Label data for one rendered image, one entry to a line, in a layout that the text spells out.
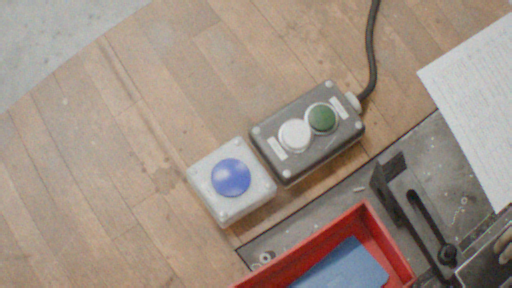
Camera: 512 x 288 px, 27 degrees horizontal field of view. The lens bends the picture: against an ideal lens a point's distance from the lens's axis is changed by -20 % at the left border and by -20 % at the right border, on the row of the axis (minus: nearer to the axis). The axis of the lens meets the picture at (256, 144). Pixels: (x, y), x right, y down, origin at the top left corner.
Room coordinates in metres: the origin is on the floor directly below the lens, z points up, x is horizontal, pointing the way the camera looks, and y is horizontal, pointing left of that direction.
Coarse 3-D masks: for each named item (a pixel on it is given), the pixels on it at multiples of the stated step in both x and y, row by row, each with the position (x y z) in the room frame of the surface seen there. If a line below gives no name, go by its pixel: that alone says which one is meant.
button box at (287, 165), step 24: (312, 96) 0.47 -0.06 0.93; (336, 96) 0.47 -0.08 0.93; (360, 96) 0.48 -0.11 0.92; (264, 120) 0.44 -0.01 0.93; (288, 120) 0.44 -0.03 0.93; (336, 120) 0.44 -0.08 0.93; (360, 120) 0.45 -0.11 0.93; (264, 144) 0.41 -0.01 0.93; (312, 144) 0.42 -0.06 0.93; (336, 144) 0.42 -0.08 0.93; (288, 168) 0.39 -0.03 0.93; (312, 168) 0.40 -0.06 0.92
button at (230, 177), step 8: (224, 160) 0.39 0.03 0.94; (232, 160) 0.39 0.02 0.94; (240, 160) 0.39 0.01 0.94; (216, 168) 0.38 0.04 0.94; (224, 168) 0.38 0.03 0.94; (232, 168) 0.39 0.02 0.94; (240, 168) 0.39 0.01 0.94; (216, 176) 0.38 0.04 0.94; (224, 176) 0.38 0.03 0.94; (232, 176) 0.38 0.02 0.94; (240, 176) 0.38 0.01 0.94; (248, 176) 0.38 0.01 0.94; (216, 184) 0.37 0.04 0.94; (224, 184) 0.37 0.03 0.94; (232, 184) 0.37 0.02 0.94; (240, 184) 0.37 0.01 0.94; (248, 184) 0.37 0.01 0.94; (224, 192) 0.36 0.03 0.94; (232, 192) 0.36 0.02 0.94; (240, 192) 0.36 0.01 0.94
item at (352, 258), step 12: (336, 252) 0.31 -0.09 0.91; (348, 252) 0.31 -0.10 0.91; (360, 252) 0.31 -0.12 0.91; (324, 264) 0.29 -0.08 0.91; (336, 264) 0.29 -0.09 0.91; (348, 264) 0.29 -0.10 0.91; (360, 264) 0.29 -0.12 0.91; (372, 264) 0.29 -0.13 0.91; (312, 276) 0.28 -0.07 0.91; (324, 276) 0.28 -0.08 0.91; (336, 276) 0.28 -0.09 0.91; (348, 276) 0.28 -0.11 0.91; (360, 276) 0.28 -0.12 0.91; (372, 276) 0.28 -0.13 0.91; (384, 276) 0.28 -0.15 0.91
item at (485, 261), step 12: (504, 228) 0.27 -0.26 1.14; (492, 240) 0.26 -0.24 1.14; (480, 252) 0.24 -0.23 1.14; (492, 252) 0.24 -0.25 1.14; (468, 264) 0.23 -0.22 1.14; (480, 264) 0.23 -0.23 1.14; (492, 264) 0.23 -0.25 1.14; (504, 264) 0.23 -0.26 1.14; (456, 276) 0.22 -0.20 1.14; (468, 276) 0.22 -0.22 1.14; (480, 276) 0.22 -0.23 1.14; (492, 276) 0.22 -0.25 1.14; (504, 276) 0.21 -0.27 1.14
